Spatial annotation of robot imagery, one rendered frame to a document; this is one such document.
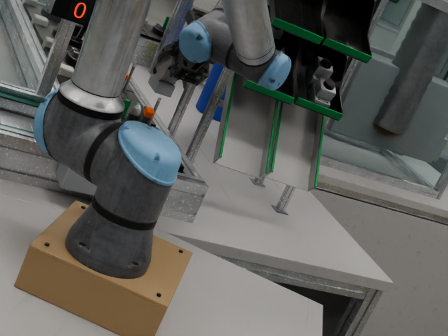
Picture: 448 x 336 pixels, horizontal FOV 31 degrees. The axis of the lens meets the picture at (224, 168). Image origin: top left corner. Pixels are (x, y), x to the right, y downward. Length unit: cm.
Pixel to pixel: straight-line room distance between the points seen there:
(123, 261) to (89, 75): 31
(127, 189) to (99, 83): 18
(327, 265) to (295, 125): 38
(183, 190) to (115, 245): 56
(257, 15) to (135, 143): 30
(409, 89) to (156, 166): 179
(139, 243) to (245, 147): 72
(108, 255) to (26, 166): 47
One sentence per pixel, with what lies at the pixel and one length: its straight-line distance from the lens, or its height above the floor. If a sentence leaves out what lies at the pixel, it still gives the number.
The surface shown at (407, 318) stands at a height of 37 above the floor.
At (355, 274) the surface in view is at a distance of 211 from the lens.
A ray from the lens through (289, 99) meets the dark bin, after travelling 197.
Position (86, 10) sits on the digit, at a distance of 195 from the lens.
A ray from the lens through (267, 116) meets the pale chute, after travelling 210.
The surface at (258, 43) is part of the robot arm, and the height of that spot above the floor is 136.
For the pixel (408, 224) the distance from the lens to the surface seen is 314.
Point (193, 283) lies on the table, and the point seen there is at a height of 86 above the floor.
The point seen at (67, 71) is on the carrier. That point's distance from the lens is 224.
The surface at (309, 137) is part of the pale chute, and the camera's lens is 216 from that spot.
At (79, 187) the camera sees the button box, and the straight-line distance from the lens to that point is 173.
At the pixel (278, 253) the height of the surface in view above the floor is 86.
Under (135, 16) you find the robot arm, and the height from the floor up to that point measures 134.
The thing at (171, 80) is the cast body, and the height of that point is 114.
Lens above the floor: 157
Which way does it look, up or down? 17 degrees down
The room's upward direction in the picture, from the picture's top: 25 degrees clockwise
